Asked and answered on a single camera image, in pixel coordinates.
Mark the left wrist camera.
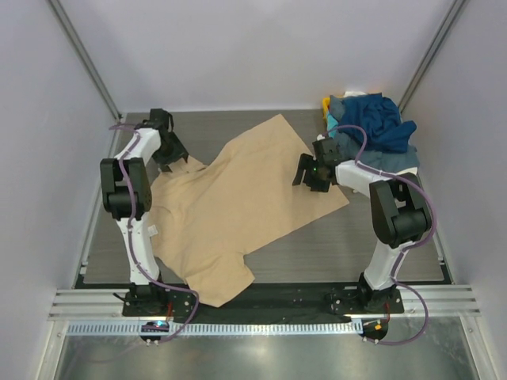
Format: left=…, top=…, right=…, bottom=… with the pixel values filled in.
left=149, top=108, right=174, bottom=131

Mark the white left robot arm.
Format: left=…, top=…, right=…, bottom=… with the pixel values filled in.
left=100, top=120, right=193, bottom=317

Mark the grey-blue t-shirt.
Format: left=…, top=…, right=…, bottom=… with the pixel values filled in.
left=330, top=98, right=420, bottom=174

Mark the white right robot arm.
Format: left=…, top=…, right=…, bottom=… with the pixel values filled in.
left=292, top=154, right=433, bottom=312

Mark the aluminium frame rail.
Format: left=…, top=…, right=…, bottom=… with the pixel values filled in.
left=48, top=284, right=481, bottom=320

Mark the slotted cable duct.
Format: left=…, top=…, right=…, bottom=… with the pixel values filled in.
left=67, top=320, right=363, bottom=337

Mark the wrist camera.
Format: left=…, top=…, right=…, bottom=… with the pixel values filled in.
left=312, top=135, right=342, bottom=166
left=149, top=108, right=174, bottom=131

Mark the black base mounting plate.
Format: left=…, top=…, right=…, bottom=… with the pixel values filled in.
left=113, top=283, right=405, bottom=325

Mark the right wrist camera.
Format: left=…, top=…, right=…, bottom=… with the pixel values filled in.
left=312, top=135, right=342, bottom=166

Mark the yellow plastic bin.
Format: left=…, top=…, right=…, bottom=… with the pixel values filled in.
left=322, top=95, right=341, bottom=123

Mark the cyan t-shirt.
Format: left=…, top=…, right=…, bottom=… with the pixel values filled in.
left=326, top=112, right=339, bottom=138

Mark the beige t-shirt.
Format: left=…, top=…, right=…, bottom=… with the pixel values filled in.
left=149, top=115, right=348, bottom=307

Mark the dark blue t-shirt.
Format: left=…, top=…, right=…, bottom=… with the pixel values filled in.
left=339, top=93, right=417, bottom=154

